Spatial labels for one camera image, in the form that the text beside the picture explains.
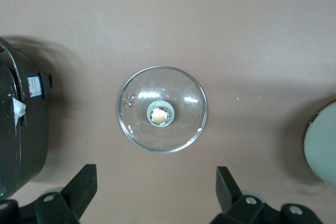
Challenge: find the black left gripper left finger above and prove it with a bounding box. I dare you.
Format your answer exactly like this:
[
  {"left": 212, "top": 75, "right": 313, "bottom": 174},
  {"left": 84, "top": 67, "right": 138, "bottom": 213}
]
[{"left": 0, "top": 164, "right": 98, "bottom": 224}]

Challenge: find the brown table cover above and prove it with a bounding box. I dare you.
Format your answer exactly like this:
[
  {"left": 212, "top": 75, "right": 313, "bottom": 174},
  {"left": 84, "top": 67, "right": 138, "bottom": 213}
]
[{"left": 0, "top": 0, "right": 336, "bottom": 224}]

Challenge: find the black rice cooker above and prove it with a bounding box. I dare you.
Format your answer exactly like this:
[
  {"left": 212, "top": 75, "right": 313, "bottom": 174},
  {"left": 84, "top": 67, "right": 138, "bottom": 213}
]
[{"left": 0, "top": 35, "right": 54, "bottom": 200}]

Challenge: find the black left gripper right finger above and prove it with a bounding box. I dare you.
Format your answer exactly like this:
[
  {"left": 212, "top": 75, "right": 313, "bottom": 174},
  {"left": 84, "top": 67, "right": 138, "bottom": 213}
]
[{"left": 209, "top": 166, "right": 323, "bottom": 224}]

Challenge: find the steel two-handled pot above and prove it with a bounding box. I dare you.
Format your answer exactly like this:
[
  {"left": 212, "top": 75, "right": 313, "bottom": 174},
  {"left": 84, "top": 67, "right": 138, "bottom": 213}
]
[{"left": 303, "top": 100, "right": 336, "bottom": 186}]

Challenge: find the glass pot lid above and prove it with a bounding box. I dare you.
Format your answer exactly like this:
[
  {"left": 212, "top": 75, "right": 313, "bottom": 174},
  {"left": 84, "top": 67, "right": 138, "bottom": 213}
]
[{"left": 117, "top": 65, "right": 208, "bottom": 155}]

